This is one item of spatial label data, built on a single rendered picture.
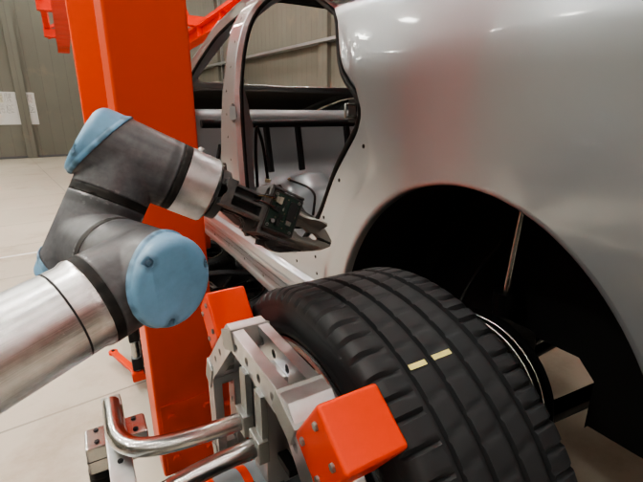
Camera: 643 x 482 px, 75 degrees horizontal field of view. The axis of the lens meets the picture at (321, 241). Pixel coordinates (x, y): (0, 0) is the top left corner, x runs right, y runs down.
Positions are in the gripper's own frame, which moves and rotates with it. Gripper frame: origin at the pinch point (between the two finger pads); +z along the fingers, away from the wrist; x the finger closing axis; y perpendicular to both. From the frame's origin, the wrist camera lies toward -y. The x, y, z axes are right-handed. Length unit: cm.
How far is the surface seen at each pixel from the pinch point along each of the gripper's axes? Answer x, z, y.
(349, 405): -18.5, -4.9, 25.6
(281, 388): -20.9, -6.7, 14.7
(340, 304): -9.1, 0.6, 10.2
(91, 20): 100, -70, -210
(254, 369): -21.0, -7.3, 7.2
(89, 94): 63, -57, -219
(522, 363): -8.4, 47.3, 8.7
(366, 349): -13.4, 0.9, 18.4
